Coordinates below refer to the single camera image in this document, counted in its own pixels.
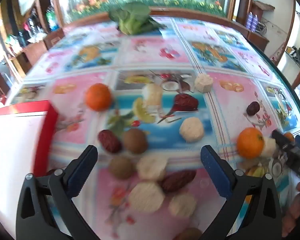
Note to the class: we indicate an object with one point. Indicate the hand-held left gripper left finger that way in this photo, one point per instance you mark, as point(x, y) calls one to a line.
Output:
point(77, 177)

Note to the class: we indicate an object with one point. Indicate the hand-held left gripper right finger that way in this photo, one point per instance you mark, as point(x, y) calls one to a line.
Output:
point(213, 172)

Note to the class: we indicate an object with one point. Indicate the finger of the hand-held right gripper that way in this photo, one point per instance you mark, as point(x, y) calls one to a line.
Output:
point(282, 140)

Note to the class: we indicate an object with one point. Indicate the beige hexagonal grain cake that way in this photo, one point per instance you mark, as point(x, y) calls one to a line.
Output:
point(182, 205)
point(269, 146)
point(146, 196)
point(191, 130)
point(152, 96)
point(203, 82)
point(151, 167)

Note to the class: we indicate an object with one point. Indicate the red date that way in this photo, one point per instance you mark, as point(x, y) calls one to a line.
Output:
point(177, 180)
point(252, 108)
point(109, 141)
point(186, 102)

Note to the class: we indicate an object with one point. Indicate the red rimmed white tray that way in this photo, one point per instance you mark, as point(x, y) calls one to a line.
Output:
point(15, 142)

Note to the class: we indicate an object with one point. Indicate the person's right hand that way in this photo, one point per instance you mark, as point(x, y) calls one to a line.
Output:
point(297, 210)

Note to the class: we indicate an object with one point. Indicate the purple bottle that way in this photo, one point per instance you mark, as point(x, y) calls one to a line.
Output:
point(250, 20)
point(255, 22)

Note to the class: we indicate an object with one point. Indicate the printed fruit tablecloth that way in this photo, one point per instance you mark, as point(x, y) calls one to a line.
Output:
point(165, 52)

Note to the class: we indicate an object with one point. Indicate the green plastic bottle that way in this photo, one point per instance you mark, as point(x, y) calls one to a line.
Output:
point(51, 17)

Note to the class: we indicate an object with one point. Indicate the green bok choy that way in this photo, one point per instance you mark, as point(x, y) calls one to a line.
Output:
point(132, 17)

